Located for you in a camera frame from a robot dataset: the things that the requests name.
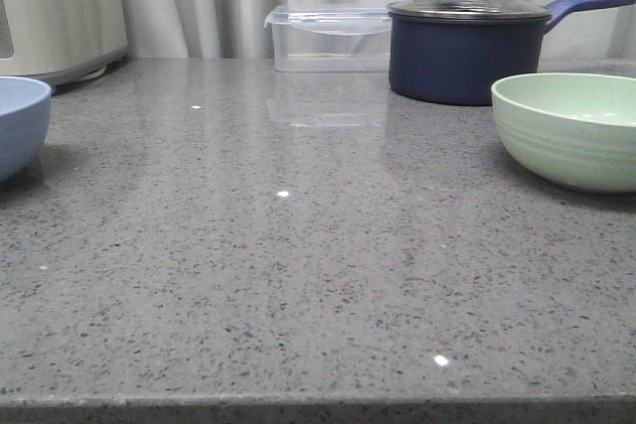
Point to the cream two-slot toaster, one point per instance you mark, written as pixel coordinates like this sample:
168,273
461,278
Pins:
61,41

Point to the light green bowl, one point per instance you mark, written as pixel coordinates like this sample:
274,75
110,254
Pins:
573,129

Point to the clear plastic food container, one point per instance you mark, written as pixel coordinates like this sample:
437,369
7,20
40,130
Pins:
330,38

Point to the light blue bowl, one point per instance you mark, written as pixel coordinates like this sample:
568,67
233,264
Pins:
25,119

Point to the glass lid with blue knob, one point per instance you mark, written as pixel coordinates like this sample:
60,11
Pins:
469,9

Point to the dark blue saucepan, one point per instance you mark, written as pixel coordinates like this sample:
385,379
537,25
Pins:
457,61

